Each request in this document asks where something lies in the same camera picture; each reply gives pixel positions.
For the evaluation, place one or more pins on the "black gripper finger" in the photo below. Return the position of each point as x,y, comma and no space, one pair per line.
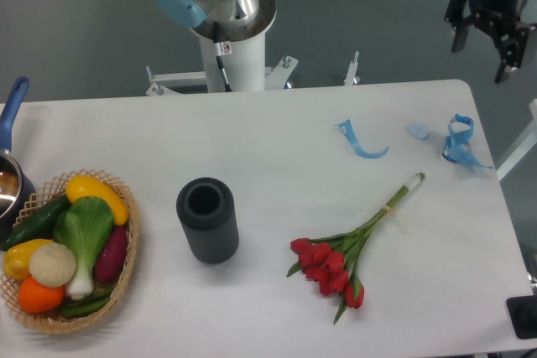
514,48
459,23

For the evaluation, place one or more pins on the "tangled blue ribbon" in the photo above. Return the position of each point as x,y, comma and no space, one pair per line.
457,148

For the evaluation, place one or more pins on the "light blue round cap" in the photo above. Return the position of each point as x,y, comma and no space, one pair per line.
418,131

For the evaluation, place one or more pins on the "blue ribbon strip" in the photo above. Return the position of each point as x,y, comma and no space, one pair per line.
347,130

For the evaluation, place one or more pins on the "black device at table edge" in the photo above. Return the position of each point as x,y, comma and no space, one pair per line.
522,312

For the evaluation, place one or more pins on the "red tulip bouquet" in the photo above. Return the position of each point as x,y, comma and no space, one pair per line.
332,261

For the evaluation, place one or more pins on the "dark grey ribbed vase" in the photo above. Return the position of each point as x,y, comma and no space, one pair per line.
206,211

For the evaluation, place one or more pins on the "purple sweet potato toy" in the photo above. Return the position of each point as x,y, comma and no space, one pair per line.
110,262

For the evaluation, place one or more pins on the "green bok choy toy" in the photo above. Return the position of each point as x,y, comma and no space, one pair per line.
84,228

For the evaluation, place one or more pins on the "woven wicker basket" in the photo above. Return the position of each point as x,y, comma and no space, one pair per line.
54,322

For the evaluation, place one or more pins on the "green cucumber toy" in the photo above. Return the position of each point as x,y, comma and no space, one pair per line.
39,224

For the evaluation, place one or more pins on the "cream garlic bun toy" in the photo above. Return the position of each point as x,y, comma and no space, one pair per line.
52,265

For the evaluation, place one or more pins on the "green pea pod toy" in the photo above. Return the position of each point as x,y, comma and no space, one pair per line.
86,306

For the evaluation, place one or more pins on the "yellow bell pepper toy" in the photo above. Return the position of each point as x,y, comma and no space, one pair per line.
16,259

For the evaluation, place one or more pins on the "orange fruit toy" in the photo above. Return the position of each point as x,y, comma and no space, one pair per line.
35,298

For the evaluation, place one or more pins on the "white frame leg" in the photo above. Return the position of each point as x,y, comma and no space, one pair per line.
519,148

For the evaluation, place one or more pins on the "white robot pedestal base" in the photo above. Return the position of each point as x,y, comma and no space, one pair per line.
228,66

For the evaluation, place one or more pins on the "blue-handled saucepan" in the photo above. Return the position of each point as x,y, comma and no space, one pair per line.
16,187

